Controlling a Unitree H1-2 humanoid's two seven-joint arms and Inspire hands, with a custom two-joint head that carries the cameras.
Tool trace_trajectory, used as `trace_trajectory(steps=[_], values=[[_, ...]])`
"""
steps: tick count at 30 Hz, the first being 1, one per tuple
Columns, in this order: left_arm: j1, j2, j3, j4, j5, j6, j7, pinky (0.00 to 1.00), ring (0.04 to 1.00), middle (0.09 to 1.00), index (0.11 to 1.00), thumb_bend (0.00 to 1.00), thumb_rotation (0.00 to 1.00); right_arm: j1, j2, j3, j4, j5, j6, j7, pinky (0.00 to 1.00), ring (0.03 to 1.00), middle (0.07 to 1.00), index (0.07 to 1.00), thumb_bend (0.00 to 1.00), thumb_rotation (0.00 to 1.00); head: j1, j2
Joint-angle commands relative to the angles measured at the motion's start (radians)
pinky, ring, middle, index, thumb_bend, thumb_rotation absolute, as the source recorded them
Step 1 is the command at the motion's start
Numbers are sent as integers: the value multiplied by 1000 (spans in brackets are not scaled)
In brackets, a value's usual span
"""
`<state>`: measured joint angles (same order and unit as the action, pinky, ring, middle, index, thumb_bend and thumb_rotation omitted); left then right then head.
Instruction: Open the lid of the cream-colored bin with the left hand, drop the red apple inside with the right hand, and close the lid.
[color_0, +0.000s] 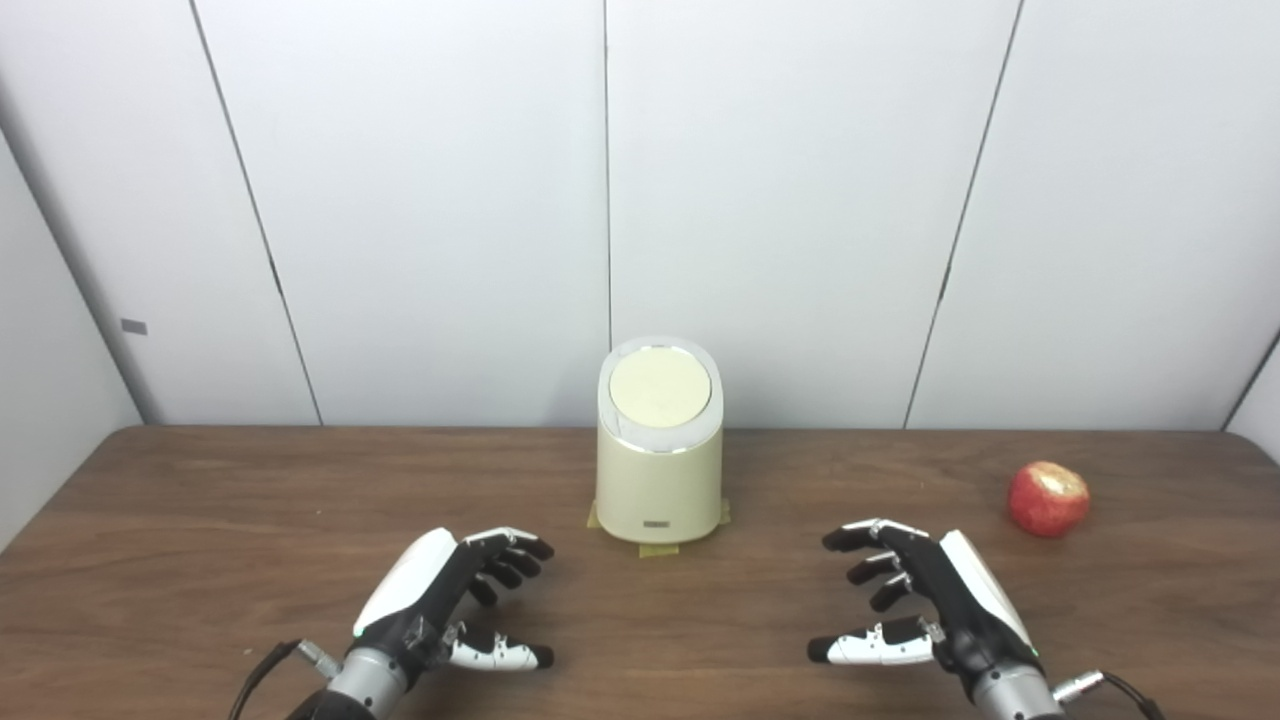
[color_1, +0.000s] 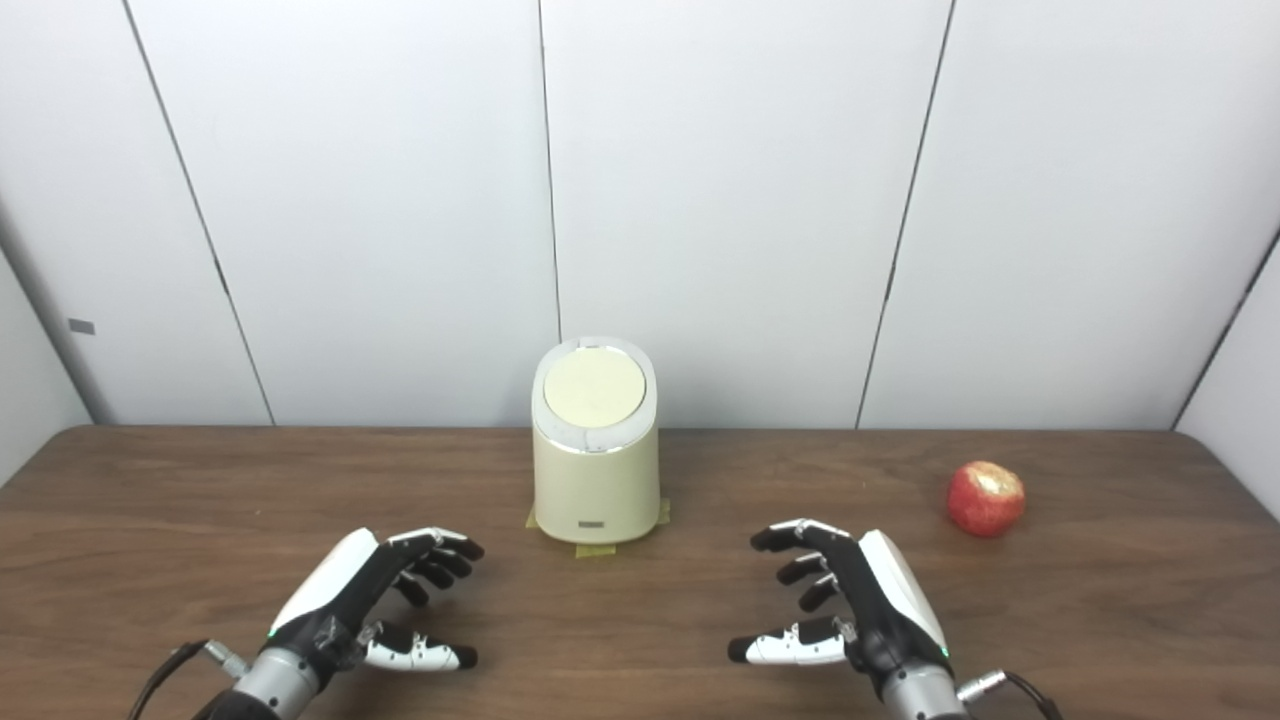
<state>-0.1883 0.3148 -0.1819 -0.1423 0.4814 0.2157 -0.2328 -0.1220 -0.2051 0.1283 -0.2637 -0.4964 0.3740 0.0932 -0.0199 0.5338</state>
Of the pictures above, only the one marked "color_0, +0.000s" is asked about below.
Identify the cream round bin lid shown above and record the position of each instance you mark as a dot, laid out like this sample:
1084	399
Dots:
660	385

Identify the red apple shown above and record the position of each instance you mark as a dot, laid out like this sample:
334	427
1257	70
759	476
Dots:
1048	500

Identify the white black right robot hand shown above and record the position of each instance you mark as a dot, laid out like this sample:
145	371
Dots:
965	600

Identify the small grey wall tag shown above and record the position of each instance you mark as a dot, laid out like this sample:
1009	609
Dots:
134	327

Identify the cream-colored round bin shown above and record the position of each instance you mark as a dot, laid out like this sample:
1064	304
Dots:
655	490

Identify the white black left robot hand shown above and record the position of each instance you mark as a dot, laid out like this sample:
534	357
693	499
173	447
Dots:
415	585

